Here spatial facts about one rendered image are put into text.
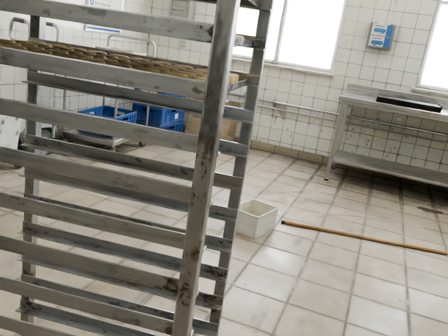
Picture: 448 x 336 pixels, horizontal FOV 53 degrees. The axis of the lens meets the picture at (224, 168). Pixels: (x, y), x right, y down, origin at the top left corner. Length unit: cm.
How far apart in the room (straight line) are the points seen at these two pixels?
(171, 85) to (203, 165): 14
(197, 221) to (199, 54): 515
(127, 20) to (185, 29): 10
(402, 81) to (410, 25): 59
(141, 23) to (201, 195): 30
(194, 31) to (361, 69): 470
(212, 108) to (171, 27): 15
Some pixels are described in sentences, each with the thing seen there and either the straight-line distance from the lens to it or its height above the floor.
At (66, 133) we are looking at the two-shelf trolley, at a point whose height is 18.
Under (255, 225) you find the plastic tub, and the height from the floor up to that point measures 10.
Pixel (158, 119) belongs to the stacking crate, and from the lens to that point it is 519.
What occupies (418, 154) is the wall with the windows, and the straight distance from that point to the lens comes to 547.
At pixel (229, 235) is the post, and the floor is 72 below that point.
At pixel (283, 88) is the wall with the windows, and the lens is 552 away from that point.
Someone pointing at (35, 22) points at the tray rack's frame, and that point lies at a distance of 137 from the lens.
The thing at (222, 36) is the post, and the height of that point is 123.
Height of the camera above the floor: 122
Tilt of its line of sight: 15 degrees down
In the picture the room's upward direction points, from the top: 9 degrees clockwise
